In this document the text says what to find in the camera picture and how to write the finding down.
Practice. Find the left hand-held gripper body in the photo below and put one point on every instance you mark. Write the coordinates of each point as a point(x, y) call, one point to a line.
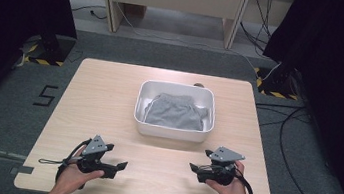
point(94, 164)

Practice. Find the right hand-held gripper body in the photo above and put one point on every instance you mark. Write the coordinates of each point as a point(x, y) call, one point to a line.
point(220, 172)

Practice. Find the white plastic bin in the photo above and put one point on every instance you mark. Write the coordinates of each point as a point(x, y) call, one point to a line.
point(172, 133)

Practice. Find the grey shorts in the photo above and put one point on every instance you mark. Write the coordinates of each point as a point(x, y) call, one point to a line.
point(174, 114)

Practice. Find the person's left hand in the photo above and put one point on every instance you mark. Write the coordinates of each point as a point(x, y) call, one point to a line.
point(73, 180)

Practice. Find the dark tape strip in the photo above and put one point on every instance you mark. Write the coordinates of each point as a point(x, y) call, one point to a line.
point(24, 170)

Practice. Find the black stand base striped tape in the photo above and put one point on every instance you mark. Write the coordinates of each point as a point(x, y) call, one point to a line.
point(277, 85)
point(51, 51)

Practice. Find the black curtain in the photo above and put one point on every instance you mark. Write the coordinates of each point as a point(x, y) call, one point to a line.
point(11, 22)
point(340, 82)

